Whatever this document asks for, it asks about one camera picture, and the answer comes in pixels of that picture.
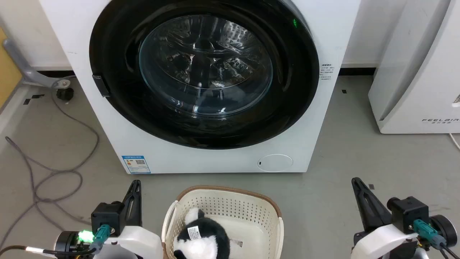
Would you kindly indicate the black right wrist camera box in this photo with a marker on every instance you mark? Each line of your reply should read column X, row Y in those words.
column 409, row 212

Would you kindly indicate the wooden desk panel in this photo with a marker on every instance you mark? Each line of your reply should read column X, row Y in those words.
column 6, row 72

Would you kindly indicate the black round washer door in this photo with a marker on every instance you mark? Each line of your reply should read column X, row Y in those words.
column 118, row 54

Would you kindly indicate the black round desk foot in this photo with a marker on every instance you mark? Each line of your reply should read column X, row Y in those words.
column 65, row 94

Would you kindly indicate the small white text sticker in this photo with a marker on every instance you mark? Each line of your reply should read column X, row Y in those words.
column 327, row 73

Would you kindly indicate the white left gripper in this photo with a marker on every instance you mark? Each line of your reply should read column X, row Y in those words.
column 140, row 241

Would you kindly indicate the cream perforated laundry basket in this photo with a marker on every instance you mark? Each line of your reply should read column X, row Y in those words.
column 248, row 212

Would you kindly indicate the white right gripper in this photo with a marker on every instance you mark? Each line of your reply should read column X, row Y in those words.
column 384, row 241

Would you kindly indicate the grey metal desk leg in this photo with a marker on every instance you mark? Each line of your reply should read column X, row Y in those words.
column 25, row 70

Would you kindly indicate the blue energy label sticker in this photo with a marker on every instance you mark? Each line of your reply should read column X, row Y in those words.
column 136, row 164

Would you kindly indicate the white air purifier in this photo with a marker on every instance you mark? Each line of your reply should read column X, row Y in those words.
column 420, row 79

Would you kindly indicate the white front-load washing machine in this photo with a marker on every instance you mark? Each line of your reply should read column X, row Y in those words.
column 201, row 158

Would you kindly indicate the black white panda plush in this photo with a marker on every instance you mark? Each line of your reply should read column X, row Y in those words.
column 206, row 237

